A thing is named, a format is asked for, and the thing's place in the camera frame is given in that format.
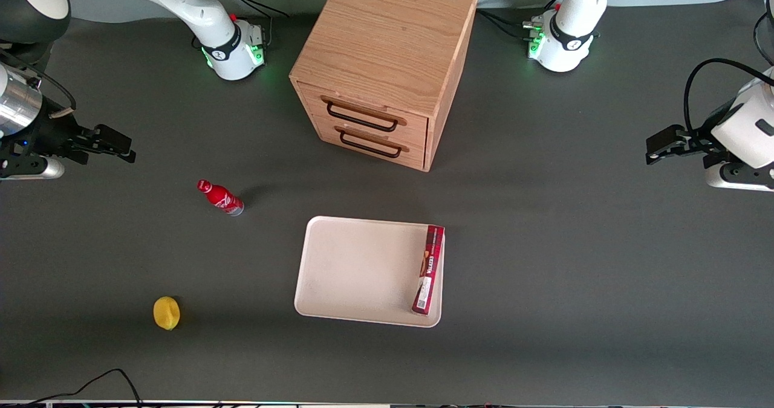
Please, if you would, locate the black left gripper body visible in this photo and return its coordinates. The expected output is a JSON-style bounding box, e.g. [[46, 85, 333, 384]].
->
[[685, 102, 742, 167]]

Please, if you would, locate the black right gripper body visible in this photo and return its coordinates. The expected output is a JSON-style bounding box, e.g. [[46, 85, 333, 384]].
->
[[0, 97, 99, 176]]

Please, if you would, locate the red coke bottle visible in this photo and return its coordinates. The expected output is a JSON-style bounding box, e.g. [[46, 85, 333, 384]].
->
[[197, 179, 245, 217]]

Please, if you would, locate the white plastic tray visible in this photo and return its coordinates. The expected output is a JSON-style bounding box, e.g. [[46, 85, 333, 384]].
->
[[294, 216, 446, 328]]

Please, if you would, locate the yellow lemon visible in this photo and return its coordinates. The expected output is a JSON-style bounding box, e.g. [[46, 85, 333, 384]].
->
[[153, 296, 181, 331]]

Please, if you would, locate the wooden drawer front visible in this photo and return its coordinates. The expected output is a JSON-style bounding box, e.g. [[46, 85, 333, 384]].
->
[[296, 82, 430, 150], [314, 117, 428, 172]]

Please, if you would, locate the red tartan shortbread box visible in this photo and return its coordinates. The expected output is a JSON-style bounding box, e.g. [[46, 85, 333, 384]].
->
[[412, 225, 446, 316]]

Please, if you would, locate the wooden drawer cabinet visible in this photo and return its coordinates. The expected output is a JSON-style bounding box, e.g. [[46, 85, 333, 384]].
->
[[289, 0, 478, 173]]

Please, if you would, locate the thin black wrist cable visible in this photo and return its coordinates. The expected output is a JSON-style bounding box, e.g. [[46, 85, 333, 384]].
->
[[0, 45, 77, 120]]

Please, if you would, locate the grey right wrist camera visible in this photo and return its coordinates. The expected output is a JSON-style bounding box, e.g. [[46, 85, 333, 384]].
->
[[0, 157, 66, 181]]

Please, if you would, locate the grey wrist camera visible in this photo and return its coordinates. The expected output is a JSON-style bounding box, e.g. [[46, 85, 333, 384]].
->
[[704, 163, 774, 192], [0, 157, 66, 181]]

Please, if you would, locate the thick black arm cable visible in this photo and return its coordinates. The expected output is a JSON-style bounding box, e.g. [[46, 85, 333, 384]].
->
[[683, 57, 774, 134]]

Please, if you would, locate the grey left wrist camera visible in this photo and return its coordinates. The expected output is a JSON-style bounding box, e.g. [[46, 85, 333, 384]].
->
[[704, 163, 774, 192]]

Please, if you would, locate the black looped cable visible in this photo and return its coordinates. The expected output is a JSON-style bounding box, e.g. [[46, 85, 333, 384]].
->
[[752, 0, 774, 67]]

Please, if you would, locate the black base cable bundle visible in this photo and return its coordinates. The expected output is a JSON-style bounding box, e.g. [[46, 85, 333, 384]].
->
[[476, 8, 534, 41], [229, 0, 291, 49]]

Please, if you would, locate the black cable on table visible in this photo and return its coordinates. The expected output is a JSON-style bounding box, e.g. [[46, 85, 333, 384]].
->
[[0, 368, 143, 408]]

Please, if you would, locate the black metal drawer handle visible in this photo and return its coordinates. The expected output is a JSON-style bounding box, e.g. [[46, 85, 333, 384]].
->
[[334, 126, 411, 159], [320, 96, 408, 133]]

